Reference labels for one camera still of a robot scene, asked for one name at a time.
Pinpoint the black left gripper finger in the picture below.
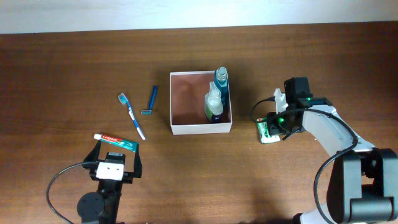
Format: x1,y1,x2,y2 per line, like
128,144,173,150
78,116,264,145
83,140,101,169
133,145,142,178

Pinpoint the green white soap packet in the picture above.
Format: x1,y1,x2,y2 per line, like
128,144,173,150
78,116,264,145
256,118,280,144

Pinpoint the clear soap pump bottle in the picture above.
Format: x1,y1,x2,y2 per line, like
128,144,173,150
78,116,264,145
205,82,224,123

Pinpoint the green mouthwash bottle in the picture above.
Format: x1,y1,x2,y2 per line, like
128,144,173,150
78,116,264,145
215,67,229,106

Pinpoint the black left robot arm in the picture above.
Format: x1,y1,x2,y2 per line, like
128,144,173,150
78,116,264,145
77,141,142,224

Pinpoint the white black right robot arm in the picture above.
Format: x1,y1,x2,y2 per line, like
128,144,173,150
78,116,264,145
259,95,397,224

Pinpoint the red green toothpaste tube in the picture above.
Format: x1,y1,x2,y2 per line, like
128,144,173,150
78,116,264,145
93,134,139,152

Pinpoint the blue disposable razor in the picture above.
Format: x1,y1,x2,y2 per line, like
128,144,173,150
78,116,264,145
141,85,158,114

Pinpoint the blue white toothbrush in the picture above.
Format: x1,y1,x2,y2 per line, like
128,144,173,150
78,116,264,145
118,93,146,140

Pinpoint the pink open box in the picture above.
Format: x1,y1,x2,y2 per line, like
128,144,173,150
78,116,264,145
170,70,233,135

